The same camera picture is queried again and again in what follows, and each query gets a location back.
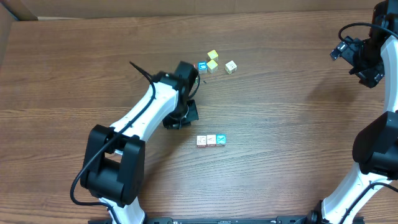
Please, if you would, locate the blue X letter block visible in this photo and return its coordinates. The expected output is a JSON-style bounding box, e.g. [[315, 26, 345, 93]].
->
[[216, 134, 226, 146]]

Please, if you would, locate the wooden block yellow side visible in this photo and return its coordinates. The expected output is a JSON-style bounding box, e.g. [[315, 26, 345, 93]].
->
[[225, 60, 237, 74]]

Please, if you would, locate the wooden block red side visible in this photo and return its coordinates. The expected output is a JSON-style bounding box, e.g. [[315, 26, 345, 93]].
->
[[206, 134, 216, 147]]

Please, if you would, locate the yellow block far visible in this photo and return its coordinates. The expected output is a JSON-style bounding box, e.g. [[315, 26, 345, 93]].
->
[[207, 50, 219, 62]]

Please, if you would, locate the blue J letter block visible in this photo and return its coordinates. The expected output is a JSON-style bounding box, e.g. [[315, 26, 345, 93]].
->
[[197, 61, 208, 75]]

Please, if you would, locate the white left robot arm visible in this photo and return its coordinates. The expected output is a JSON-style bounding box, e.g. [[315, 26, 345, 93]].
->
[[70, 61, 200, 223]]

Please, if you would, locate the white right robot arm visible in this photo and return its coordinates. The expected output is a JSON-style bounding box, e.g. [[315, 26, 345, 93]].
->
[[300, 0, 397, 224]]

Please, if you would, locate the brown cardboard wall panel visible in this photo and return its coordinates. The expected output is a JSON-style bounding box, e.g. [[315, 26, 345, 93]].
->
[[1, 0, 381, 20]]

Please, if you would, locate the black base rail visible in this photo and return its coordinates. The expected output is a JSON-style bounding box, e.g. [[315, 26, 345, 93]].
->
[[88, 216, 364, 224]]

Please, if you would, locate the wooden O block green side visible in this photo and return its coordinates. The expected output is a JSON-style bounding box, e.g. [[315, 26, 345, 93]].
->
[[197, 135, 207, 147]]

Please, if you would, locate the yellow block near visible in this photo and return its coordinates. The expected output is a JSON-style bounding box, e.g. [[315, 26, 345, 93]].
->
[[206, 60, 218, 73]]

